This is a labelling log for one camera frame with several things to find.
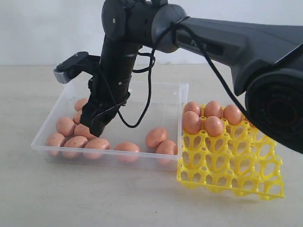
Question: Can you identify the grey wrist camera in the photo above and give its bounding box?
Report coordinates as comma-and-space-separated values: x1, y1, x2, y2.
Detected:
53, 52, 100, 84

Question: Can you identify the yellow plastic egg tray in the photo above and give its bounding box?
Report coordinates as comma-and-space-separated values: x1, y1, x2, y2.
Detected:
177, 118, 284, 200

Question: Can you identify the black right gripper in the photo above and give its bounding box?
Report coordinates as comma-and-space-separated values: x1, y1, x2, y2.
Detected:
80, 37, 140, 137

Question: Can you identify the brown egg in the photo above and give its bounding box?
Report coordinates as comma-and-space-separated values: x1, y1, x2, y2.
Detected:
223, 105, 242, 125
244, 117, 255, 128
74, 124, 97, 140
45, 132, 66, 157
184, 101, 201, 116
115, 142, 141, 163
74, 98, 88, 112
145, 127, 168, 148
73, 111, 82, 124
83, 138, 110, 160
62, 136, 88, 159
182, 111, 201, 134
56, 116, 76, 137
156, 140, 177, 165
204, 101, 223, 118
204, 116, 224, 137

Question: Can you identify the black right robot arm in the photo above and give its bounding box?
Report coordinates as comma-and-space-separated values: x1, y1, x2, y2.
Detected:
80, 0, 303, 153

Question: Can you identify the clear plastic bin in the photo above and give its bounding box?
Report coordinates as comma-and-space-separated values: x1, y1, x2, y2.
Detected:
31, 77, 189, 170

